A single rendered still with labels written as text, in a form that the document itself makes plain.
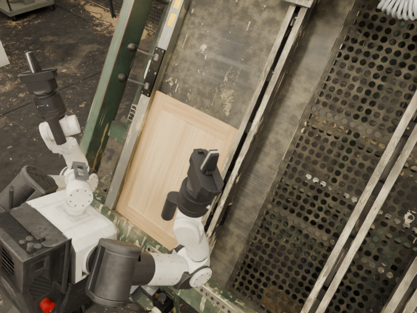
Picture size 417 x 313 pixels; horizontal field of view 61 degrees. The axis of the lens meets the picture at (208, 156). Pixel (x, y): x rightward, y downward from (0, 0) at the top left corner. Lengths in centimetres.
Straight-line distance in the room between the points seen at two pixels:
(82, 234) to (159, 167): 56
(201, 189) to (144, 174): 78
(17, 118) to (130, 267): 321
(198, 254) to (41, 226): 44
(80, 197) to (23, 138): 276
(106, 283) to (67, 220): 22
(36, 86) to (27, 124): 266
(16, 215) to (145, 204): 61
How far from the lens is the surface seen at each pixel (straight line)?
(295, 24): 122
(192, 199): 85
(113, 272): 96
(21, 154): 358
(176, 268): 110
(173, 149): 144
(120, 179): 160
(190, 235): 95
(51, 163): 338
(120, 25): 166
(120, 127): 170
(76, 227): 105
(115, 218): 163
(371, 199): 116
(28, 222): 107
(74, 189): 100
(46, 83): 124
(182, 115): 142
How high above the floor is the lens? 216
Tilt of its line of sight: 43 degrees down
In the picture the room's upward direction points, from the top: straight up
